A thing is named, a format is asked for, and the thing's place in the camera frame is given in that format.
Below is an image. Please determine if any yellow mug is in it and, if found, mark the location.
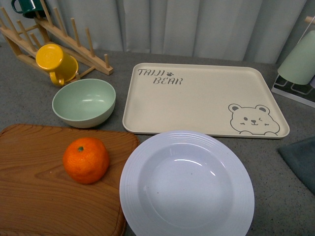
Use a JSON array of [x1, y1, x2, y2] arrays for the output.
[[35, 44, 79, 87]]

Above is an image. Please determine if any white wire cup stand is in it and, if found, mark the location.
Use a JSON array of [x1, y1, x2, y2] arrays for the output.
[[272, 17, 315, 107]]

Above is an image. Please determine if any orange mandarin fruit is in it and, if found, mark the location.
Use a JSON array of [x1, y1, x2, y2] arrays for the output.
[[63, 137, 110, 184]]

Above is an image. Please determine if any wooden peg drying rack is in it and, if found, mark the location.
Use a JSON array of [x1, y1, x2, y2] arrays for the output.
[[0, 0, 113, 85]]

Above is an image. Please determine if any light green bowl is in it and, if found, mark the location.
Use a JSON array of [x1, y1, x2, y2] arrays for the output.
[[52, 79, 116, 128]]

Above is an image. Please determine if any beige bear serving tray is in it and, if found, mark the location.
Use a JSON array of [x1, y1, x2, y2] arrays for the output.
[[123, 63, 290, 139]]

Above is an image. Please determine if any dark teal cloth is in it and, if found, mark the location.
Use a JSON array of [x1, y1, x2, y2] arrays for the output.
[[278, 137, 315, 194]]

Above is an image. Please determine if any dark green mug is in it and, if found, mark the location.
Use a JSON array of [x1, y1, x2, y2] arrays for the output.
[[11, 0, 46, 19]]

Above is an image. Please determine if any light green cup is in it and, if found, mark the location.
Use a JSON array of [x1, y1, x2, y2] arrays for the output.
[[278, 30, 315, 85]]

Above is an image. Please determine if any white ribbed plate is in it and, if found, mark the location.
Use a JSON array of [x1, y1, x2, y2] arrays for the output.
[[120, 131, 254, 236]]

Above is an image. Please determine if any wooden cutting board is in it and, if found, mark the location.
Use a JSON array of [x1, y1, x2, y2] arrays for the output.
[[0, 124, 139, 236]]

